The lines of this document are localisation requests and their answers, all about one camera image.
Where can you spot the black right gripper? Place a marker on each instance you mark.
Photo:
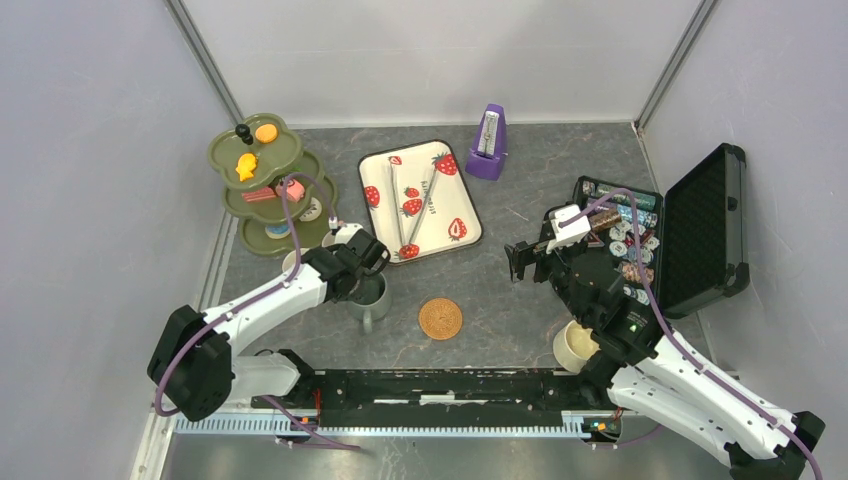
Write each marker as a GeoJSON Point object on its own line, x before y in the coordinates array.
{"type": "Point", "coordinates": [522, 254]}

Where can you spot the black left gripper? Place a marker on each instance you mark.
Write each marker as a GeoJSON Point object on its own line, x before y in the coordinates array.
{"type": "Point", "coordinates": [339, 298]}

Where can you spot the grey ceramic mug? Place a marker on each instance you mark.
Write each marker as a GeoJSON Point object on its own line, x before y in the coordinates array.
{"type": "Point", "coordinates": [370, 301]}

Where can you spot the yellow ceramic mug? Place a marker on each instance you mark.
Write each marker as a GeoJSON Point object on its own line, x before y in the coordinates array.
{"type": "Point", "coordinates": [289, 261]}

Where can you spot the white chocolate drizzle donut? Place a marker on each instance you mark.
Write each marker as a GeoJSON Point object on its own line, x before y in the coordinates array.
{"type": "Point", "coordinates": [313, 212]}

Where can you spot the blue frosted donut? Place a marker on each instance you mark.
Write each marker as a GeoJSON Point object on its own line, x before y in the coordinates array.
{"type": "Point", "coordinates": [278, 232]}

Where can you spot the cream ceramic mug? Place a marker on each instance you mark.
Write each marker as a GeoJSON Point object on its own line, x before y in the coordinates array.
{"type": "Point", "coordinates": [573, 347]}

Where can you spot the strawberry print serving tray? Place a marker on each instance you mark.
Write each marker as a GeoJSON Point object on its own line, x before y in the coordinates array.
{"type": "Point", "coordinates": [451, 221]}

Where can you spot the pink cake slice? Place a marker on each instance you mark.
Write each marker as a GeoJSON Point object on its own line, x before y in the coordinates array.
{"type": "Point", "coordinates": [262, 194]}

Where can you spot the woven round coaster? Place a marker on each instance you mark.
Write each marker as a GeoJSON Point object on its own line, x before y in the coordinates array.
{"type": "Point", "coordinates": [440, 319]}

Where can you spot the round orange biscuit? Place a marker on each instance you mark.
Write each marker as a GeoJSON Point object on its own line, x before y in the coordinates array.
{"type": "Point", "coordinates": [266, 133]}

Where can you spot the pink ceramic mug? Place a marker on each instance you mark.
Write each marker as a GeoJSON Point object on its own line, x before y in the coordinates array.
{"type": "Point", "coordinates": [329, 240]}

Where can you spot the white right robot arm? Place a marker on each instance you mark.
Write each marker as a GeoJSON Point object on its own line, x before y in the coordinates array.
{"type": "Point", "coordinates": [646, 366]}

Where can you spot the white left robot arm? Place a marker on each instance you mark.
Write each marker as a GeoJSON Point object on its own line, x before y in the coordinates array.
{"type": "Point", "coordinates": [198, 363]}

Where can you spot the purple metronome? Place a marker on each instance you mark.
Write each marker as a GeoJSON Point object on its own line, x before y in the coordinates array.
{"type": "Point", "coordinates": [488, 153]}

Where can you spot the green tiered dessert stand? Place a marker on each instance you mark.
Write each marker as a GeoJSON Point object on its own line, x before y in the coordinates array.
{"type": "Point", "coordinates": [274, 160]}

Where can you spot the open black case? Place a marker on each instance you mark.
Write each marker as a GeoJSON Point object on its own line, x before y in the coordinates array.
{"type": "Point", "coordinates": [691, 238]}

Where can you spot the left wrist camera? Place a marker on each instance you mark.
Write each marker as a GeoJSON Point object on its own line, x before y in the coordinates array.
{"type": "Point", "coordinates": [346, 231]}

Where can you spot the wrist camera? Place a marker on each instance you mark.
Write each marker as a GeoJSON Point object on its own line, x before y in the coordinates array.
{"type": "Point", "coordinates": [569, 226]}
{"type": "Point", "coordinates": [346, 231]}

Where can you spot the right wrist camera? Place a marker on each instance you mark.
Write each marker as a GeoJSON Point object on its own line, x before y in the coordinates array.
{"type": "Point", "coordinates": [569, 226]}

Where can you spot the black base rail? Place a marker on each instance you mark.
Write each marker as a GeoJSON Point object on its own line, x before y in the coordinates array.
{"type": "Point", "coordinates": [435, 398]}

